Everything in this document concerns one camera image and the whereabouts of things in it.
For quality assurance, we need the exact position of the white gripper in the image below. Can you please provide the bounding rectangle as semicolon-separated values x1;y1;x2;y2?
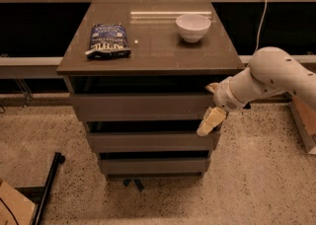
197;77;246;136

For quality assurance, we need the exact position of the grey top drawer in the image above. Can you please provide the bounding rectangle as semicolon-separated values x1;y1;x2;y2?
70;94;213;121

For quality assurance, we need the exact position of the grey drawer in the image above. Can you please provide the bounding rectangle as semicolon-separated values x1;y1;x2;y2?
87;131;220;153
70;94;213;121
98;159;210;176

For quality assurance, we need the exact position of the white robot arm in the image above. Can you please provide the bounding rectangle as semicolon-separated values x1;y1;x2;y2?
197;46;316;136

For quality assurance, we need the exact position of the grey drawer cabinet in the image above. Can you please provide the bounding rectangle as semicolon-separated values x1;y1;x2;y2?
57;0;244;178

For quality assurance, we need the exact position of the grey middle drawer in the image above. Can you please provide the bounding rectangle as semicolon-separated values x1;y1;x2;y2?
87;131;220;153

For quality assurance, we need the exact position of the grey bottom drawer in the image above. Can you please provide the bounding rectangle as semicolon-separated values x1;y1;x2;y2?
98;159;210;176

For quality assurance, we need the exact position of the white ceramic bowl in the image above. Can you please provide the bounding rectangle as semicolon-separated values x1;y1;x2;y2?
176;14;211;42

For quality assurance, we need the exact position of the blue tape mark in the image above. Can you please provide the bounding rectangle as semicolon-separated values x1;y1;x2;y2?
122;179;144;192

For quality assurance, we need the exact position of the blue chip bag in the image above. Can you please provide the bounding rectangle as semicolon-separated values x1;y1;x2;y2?
85;24;130;59

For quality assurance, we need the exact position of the black metal stand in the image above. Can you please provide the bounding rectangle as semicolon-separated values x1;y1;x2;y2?
17;152;65;225

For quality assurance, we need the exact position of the cardboard box left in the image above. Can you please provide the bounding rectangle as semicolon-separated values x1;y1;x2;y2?
0;180;36;225

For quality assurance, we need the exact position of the white cable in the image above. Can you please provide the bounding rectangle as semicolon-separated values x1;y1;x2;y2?
254;0;269;54

